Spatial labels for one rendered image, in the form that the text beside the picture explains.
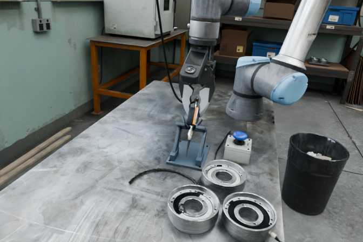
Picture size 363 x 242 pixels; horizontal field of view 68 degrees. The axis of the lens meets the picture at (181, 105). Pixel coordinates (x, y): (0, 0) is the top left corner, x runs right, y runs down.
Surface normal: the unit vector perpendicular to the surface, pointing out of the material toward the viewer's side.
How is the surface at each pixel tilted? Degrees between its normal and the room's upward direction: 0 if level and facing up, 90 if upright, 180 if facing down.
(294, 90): 97
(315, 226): 0
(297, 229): 0
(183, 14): 90
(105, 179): 0
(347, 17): 90
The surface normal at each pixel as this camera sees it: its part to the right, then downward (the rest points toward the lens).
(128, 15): -0.27, 0.35
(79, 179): 0.07, -0.92
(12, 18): 0.96, 0.16
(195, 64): -0.01, -0.66
